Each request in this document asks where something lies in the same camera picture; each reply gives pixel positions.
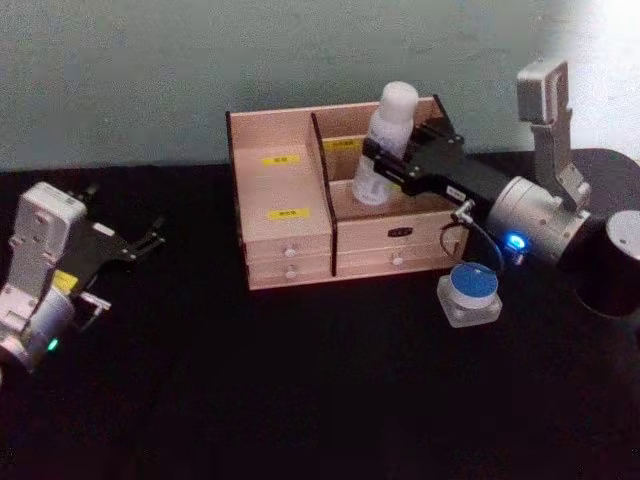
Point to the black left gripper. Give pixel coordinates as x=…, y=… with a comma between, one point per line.
x=97, y=245

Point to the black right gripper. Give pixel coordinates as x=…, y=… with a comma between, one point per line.
x=450, y=172

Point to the white plastic bottle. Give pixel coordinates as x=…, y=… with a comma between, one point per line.
x=395, y=112

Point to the wide wooden drawer white knob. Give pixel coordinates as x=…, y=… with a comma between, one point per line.
x=370, y=260

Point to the wooden organizer box with drawers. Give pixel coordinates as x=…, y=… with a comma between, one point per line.
x=280, y=195

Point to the small wooden drawer white knob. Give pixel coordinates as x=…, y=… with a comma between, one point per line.
x=305, y=247
x=305, y=272

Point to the clear jar with blue lid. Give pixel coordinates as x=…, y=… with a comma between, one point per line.
x=471, y=295

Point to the black table cloth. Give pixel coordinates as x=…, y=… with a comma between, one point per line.
x=300, y=390

